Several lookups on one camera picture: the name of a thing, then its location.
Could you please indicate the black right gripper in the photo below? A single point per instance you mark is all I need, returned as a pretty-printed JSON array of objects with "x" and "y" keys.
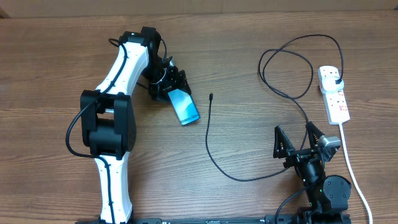
[{"x": 295, "y": 155}]

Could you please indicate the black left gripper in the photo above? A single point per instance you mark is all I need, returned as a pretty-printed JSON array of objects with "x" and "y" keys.
[{"x": 175, "y": 81}]

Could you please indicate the blue Samsung Galaxy smartphone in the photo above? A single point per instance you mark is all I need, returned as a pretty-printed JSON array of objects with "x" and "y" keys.
[{"x": 184, "y": 107}]

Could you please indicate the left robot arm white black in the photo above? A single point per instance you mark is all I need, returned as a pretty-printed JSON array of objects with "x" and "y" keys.
[{"x": 108, "y": 124}]

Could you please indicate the white charger plug adapter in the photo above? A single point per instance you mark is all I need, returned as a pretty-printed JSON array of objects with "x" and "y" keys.
[{"x": 330, "y": 85}]

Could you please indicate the white power strip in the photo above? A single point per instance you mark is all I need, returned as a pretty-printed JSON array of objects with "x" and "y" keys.
[{"x": 335, "y": 103}]

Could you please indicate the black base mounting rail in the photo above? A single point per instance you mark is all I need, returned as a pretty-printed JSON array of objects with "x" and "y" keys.
[{"x": 214, "y": 221}]

